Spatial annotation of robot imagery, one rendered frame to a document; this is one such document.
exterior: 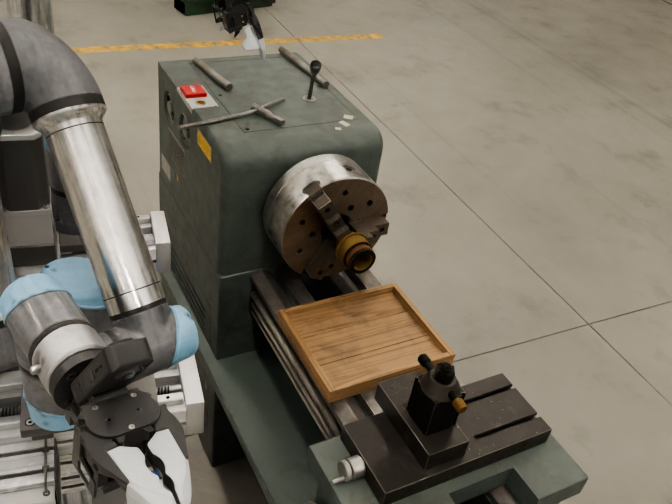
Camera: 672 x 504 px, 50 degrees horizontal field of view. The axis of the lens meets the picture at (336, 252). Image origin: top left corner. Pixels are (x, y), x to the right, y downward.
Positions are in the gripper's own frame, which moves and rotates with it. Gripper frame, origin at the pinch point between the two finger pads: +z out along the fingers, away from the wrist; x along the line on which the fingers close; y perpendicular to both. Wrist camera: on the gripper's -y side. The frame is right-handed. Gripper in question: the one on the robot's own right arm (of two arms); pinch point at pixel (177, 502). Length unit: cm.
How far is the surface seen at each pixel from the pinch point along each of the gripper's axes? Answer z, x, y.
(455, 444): -14, -77, 46
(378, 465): -21, -64, 53
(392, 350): -49, -97, 57
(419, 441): -18, -71, 47
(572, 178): -161, -386, 107
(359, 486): -21, -61, 58
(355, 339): -57, -91, 58
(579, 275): -96, -304, 118
